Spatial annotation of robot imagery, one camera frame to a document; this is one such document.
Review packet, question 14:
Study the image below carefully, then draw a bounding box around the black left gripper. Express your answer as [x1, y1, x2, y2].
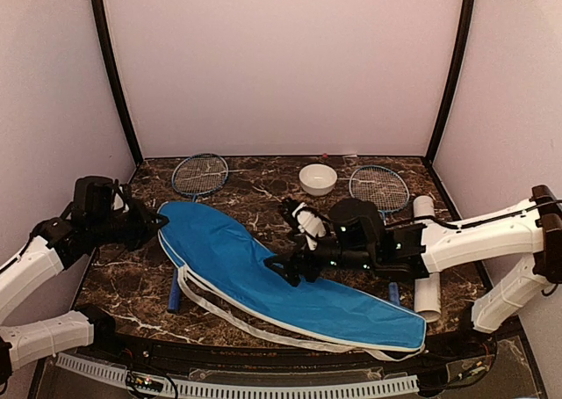
[90, 198, 169, 252]

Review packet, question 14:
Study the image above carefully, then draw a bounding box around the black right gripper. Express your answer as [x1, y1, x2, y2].
[264, 229, 378, 286]

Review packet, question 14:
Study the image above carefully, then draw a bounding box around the blue racket bag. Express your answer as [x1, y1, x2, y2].
[158, 201, 427, 361]

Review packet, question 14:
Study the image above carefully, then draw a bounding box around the white shuttlecock tube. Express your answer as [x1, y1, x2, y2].
[413, 195, 442, 323]

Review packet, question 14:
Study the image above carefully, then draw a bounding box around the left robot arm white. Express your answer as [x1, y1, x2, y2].
[1, 176, 169, 388]

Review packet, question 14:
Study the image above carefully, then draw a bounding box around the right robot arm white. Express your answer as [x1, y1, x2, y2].
[265, 185, 561, 359]

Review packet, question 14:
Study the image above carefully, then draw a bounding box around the left blue badminton racket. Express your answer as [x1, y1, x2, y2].
[167, 153, 230, 315]

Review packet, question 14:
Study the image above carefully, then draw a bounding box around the blue badminton racket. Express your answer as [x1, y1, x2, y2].
[349, 165, 410, 308]
[167, 153, 230, 315]

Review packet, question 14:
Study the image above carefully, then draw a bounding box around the right blue badminton racket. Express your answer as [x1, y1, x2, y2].
[349, 165, 410, 308]

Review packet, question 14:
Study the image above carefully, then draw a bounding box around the white ceramic bowl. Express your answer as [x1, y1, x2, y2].
[299, 163, 338, 197]

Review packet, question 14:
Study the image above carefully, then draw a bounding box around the small circuit board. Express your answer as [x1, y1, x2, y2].
[126, 372, 164, 393]

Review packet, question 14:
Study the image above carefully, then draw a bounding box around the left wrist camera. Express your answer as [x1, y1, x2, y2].
[111, 179, 132, 216]

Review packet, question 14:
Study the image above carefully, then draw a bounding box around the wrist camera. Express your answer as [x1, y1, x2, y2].
[278, 198, 330, 250]
[111, 179, 132, 216]

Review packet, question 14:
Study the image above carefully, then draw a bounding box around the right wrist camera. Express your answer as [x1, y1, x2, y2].
[278, 198, 330, 250]

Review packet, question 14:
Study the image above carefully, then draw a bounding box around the white cable duct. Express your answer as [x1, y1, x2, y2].
[55, 353, 420, 398]

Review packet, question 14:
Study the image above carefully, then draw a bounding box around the black vertical frame post left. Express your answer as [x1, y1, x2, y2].
[90, 0, 144, 167]

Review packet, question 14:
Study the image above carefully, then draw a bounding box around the black vertical frame post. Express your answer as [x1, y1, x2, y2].
[424, 0, 475, 167]
[90, 0, 144, 167]

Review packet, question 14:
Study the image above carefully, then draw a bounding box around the black vertical frame post right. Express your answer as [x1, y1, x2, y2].
[424, 0, 475, 167]

